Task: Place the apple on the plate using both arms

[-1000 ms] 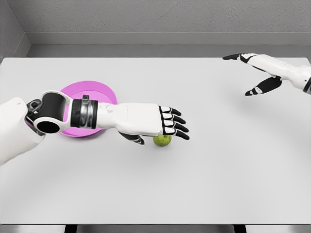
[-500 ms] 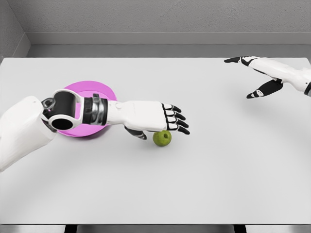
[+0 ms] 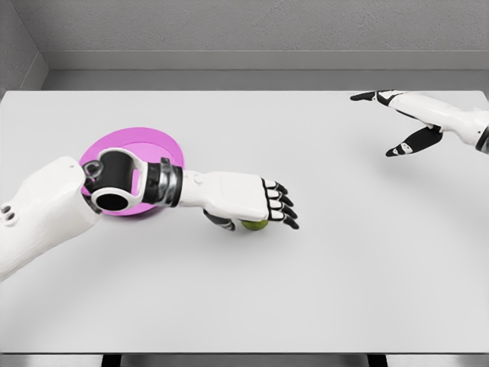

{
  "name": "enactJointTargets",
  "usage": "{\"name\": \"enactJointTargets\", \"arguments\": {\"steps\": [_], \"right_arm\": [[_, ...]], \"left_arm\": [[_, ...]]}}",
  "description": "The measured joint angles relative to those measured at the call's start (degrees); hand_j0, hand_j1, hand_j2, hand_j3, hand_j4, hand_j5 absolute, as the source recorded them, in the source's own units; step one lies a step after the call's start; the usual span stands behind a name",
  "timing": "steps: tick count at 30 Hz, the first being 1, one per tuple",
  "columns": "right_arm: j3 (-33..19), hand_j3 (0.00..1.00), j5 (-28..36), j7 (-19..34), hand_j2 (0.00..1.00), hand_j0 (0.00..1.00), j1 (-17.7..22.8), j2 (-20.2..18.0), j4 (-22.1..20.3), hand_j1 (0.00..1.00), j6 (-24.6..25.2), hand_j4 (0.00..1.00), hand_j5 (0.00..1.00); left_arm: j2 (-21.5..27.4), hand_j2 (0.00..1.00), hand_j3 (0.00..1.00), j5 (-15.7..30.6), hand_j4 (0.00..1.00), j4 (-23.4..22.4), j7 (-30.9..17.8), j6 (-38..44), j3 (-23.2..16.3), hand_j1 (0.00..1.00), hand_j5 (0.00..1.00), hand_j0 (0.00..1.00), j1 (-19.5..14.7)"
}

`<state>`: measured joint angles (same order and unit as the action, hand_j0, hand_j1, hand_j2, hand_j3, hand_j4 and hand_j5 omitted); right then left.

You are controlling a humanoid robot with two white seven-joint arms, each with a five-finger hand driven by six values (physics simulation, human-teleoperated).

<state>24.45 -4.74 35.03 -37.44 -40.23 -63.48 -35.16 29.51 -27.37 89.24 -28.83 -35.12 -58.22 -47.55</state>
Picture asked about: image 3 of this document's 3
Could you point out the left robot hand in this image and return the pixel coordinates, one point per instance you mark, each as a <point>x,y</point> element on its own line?
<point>237,191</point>

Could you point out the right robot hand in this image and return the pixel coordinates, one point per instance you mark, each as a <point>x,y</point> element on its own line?
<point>412,105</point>

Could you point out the green apple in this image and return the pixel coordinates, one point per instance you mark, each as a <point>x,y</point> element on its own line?
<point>255,225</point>

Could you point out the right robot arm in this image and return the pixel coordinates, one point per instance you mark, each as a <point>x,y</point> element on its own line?
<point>468,122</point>

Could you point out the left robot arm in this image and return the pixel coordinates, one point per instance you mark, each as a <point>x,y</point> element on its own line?
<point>49,202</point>

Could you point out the pink round plate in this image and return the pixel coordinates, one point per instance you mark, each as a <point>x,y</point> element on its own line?
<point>153,149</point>

